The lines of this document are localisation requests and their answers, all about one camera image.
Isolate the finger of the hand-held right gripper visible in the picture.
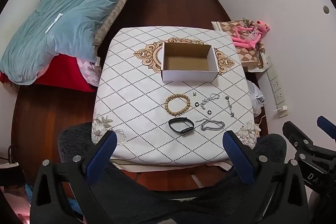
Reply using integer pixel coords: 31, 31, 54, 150
282, 121, 313, 152
317, 116, 336, 140

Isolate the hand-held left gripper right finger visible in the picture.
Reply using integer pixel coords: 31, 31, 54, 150
223, 131, 309, 224

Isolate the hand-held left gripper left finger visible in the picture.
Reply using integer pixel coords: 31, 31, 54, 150
30, 131, 118, 224

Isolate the chunky silver chain bracelet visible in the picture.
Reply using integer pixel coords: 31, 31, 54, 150
201, 119, 225, 132

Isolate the silver pendant chain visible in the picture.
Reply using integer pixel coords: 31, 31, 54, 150
225, 96, 235, 118

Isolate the black wristband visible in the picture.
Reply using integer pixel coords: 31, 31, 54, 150
168, 117, 195, 136

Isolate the thin silver chain bracelet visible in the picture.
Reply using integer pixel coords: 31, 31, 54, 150
200, 93, 219, 110

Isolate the wooden bead bracelet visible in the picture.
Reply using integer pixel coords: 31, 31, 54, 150
164, 94, 191, 116

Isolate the cardboard box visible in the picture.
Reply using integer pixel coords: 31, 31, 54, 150
161, 42, 219, 82

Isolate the white diamond-pattern tablecloth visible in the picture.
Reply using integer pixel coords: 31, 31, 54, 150
91, 27, 260, 165

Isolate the white plastic bag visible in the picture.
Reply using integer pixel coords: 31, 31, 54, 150
247, 80, 265, 117

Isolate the white power strip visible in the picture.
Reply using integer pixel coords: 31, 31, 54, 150
264, 55, 286, 104

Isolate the black fluffy seat cushion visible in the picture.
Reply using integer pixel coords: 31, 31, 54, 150
58, 122, 288, 224

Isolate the pink checkered pillow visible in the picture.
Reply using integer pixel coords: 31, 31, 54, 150
76, 57, 101, 86

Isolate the red blanket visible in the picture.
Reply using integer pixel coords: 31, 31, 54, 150
0, 53, 97, 93

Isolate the pink cloth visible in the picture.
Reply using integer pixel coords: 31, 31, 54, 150
0, 186, 30, 224

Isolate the pink plush toy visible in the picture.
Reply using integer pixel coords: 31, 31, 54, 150
231, 20, 271, 49

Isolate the bed with beige checkered mattress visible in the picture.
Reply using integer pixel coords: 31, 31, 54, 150
93, 0, 153, 47

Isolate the light blue duvet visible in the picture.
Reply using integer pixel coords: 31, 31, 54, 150
0, 0, 153, 84

